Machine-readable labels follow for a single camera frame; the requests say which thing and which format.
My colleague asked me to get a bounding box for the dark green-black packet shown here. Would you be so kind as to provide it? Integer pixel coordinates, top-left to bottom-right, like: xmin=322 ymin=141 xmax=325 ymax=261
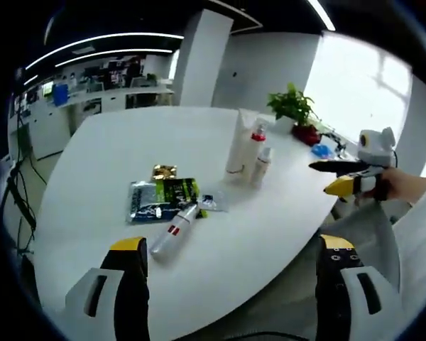
xmin=127 ymin=180 xmax=179 ymax=225

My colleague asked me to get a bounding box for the white plant pot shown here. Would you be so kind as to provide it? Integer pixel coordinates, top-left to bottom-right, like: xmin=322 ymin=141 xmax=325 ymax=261
xmin=275 ymin=117 xmax=299 ymax=134

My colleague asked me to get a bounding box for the red-collar skincare pump bottle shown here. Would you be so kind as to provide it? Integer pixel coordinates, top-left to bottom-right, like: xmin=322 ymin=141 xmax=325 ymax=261
xmin=243 ymin=119 xmax=269 ymax=180

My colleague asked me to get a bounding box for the black light stand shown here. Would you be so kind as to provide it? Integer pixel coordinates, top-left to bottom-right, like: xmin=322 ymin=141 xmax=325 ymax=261
xmin=0 ymin=106 xmax=40 ymax=256

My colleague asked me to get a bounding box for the clear skincare sachet blue label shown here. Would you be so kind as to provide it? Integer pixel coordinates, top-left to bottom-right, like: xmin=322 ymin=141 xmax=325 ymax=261
xmin=198 ymin=190 xmax=230 ymax=212

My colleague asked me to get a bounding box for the white office counter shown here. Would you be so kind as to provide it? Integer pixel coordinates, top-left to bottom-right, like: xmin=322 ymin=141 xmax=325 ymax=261
xmin=6 ymin=85 xmax=175 ymax=161

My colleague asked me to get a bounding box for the blue bin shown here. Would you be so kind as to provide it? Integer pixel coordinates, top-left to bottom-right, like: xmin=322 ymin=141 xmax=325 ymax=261
xmin=52 ymin=82 xmax=70 ymax=107

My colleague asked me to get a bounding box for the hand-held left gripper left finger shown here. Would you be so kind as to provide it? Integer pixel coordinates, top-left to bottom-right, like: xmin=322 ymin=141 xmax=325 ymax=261
xmin=65 ymin=237 xmax=151 ymax=341

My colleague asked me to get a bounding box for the person's right hand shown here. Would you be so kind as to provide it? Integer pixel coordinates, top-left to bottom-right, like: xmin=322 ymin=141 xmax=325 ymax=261
xmin=361 ymin=168 xmax=392 ymax=203

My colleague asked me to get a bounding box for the grey chair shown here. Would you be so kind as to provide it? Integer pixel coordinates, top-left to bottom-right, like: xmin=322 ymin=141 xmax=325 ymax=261
xmin=332 ymin=200 xmax=403 ymax=296

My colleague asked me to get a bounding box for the white skincare bottle red label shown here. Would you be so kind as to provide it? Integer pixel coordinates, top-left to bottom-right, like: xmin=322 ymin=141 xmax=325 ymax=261
xmin=250 ymin=147 xmax=273 ymax=188
xmin=149 ymin=205 xmax=200 ymax=263

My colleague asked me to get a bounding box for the white skincare tube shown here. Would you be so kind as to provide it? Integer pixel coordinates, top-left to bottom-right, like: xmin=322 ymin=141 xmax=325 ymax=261
xmin=225 ymin=108 xmax=260 ymax=182

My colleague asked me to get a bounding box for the blue plastic bag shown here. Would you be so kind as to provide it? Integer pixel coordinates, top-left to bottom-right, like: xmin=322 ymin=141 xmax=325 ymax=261
xmin=310 ymin=144 xmax=333 ymax=159

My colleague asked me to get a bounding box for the black tangled device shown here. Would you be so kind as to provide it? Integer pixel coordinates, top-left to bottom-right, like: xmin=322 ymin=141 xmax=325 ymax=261
xmin=322 ymin=129 xmax=349 ymax=156

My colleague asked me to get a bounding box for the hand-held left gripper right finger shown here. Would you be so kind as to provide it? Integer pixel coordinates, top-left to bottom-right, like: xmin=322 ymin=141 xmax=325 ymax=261
xmin=315 ymin=234 xmax=403 ymax=341

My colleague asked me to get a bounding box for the green potted plant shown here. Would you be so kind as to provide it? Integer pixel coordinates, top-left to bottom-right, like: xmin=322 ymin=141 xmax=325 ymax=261
xmin=268 ymin=83 xmax=319 ymax=124

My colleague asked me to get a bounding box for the red flower pot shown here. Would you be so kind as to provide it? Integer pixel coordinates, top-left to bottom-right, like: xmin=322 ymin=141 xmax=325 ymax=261
xmin=291 ymin=122 xmax=321 ymax=145

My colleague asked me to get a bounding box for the gold skincare sachet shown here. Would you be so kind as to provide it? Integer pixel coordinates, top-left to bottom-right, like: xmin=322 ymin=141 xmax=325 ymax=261
xmin=152 ymin=163 xmax=179 ymax=180

